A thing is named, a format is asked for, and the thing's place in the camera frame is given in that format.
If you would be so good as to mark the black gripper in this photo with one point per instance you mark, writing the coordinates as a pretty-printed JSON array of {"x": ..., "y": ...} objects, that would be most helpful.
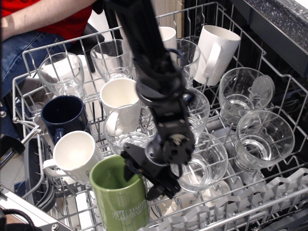
[{"x": 153, "y": 162}]

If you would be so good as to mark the green ceramic mug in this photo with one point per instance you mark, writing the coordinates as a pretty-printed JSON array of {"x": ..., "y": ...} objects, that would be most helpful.
[{"x": 122, "y": 204}]

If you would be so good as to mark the person forearm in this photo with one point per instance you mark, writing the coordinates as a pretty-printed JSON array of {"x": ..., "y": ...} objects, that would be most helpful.
[{"x": 40, "y": 14}]

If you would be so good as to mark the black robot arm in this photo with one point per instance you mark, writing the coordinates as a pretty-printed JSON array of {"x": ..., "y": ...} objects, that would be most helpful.
[{"x": 161, "y": 87}]

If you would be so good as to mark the white mug front left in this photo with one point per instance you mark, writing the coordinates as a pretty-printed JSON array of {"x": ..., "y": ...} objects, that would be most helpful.
[{"x": 74, "y": 155}]

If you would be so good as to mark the white mug centre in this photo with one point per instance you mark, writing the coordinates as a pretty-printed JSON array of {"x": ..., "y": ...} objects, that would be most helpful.
[{"x": 121, "y": 105}]

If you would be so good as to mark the dark blue mug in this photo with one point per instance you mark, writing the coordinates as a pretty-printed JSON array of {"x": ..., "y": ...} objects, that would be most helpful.
[{"x": 64, "y": 114}]

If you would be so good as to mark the tall white mug back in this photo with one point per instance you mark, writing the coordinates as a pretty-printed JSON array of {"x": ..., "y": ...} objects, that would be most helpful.
[{"x": 168, "y": 35}]

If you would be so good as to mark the white mug back right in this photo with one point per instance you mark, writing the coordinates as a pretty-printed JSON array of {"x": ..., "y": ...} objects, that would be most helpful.
[{"x": 217, "y": 46}]

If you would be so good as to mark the clear glass centre front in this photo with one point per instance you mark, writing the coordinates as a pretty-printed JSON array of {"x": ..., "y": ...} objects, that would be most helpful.
[{"x": 143, "y": 134}]

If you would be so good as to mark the clear glass front middle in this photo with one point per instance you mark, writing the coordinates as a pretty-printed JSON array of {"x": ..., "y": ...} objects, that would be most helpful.
[{"x": 208, "y": 164}]

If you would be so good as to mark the clear glass centre middle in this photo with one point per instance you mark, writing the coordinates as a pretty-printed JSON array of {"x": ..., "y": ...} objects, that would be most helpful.
[{"x": 198, "y": 107}]

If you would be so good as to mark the clear glass right front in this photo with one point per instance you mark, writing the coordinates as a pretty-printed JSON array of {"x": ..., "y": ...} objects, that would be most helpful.
[{"x": 262, "y": 139}]

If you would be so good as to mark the clear glass back left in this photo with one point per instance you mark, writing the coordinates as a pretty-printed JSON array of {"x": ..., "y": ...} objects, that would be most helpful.
[{"x": 63, "y": 74}]

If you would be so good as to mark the clear glass right back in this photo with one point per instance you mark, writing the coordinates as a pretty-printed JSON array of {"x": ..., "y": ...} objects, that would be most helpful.
[{"x": 243, "y": 90}]

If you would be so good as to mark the tall clear glass back centre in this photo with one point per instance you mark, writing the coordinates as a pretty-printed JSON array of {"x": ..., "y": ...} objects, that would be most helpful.
[{"x": 188, "y": 59}]

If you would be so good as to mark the grey plastic tine row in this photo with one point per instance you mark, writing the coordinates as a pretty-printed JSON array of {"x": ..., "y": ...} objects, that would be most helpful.
[{"x": 232, "y": 211}]

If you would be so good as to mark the black chair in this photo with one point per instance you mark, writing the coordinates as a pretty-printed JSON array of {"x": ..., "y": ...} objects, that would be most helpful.
[{"x": 87, "y": 42}]

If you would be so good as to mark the red shirt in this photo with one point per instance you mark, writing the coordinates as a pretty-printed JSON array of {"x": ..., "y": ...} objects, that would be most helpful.
[{"x": 80, "y": 18}]

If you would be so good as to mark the blue jeans leg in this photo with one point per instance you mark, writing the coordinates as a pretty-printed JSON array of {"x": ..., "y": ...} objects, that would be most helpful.
[{"x": 14, "y": 63}]

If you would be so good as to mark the dark speckled countertop edge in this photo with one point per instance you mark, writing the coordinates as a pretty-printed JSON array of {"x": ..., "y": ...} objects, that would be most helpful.
[{"x": 283, "y": 25}]

